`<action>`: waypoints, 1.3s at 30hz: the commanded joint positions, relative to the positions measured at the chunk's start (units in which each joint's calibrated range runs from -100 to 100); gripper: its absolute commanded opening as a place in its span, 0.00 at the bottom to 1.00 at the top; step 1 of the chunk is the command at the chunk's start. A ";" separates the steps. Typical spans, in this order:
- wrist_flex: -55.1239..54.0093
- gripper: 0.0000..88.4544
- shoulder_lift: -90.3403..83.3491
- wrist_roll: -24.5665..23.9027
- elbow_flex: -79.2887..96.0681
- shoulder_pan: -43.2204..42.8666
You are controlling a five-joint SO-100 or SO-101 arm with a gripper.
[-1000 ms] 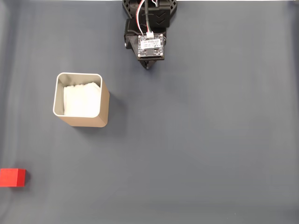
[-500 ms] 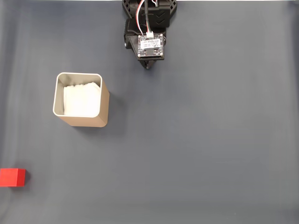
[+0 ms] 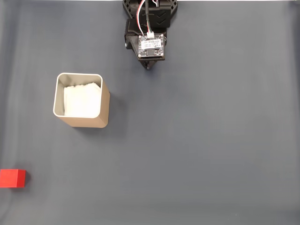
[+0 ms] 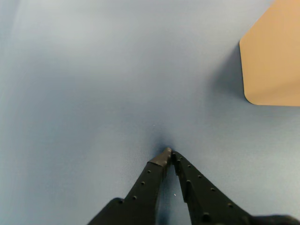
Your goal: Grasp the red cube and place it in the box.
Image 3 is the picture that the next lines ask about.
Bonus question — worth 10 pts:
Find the red cube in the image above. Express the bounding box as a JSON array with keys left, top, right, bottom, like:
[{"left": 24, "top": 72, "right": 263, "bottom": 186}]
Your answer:
[{"left": 0, "top": 169, "right": 27, "bottom": 188}]

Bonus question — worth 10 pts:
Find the beige square box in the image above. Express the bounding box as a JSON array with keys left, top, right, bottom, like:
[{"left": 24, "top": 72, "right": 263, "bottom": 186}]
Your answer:
[{"left": 52, "top": 72, "right": 111, "bottom": 129}]

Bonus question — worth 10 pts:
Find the white crumpled tissue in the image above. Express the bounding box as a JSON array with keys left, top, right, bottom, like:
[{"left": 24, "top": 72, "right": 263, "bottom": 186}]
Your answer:
[{"left": 63, "top": 82, "right": 102, "bottom": 117}]

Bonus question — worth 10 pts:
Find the dark blue mat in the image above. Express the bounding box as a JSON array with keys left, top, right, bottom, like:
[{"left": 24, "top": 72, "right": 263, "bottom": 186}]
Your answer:
[{"left": 0, "top": 1, "right": 300, "bottom": 225}]

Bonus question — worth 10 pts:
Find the camera circuit board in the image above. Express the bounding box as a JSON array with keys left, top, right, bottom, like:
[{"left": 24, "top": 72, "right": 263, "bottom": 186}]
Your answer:
[{"left": 138, "top": 33, "right": 165, "bottom": 60}]

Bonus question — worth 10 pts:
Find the black camera cable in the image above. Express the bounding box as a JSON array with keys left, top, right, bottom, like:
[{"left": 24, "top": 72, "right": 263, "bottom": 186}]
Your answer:
[{"left": 143, "top": 0, "right": 153, "bottom": 35}]

